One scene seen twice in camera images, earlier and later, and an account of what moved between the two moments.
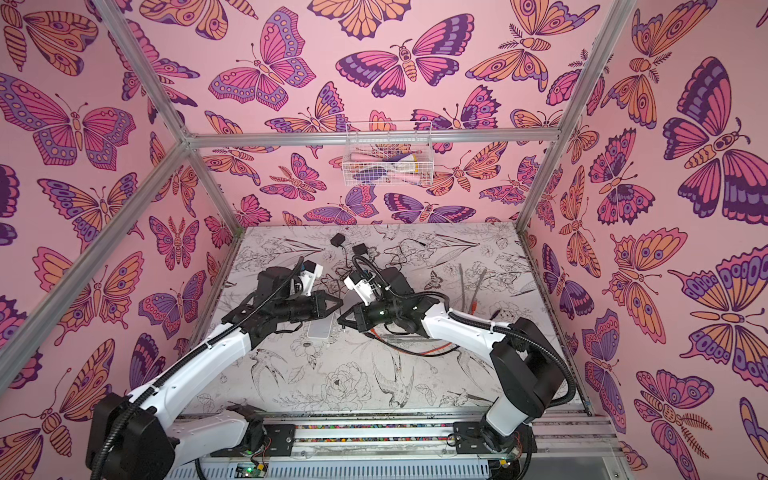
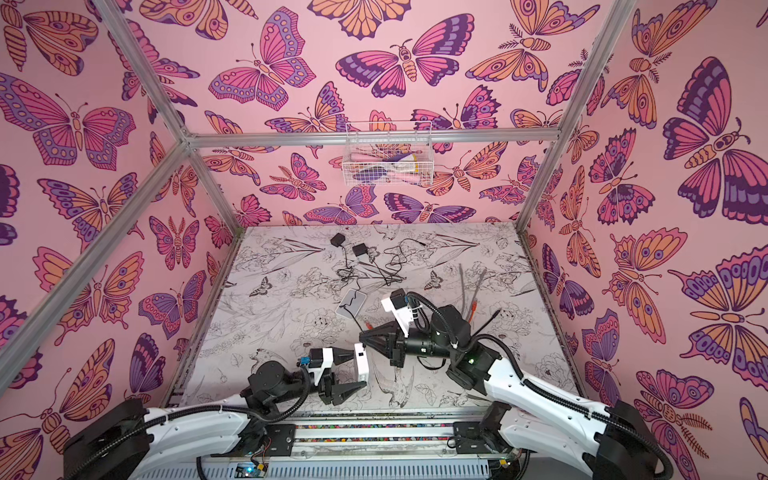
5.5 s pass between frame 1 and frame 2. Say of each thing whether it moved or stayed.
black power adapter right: stayed
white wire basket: stayed
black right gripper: moved
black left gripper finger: moved
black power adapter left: stayed
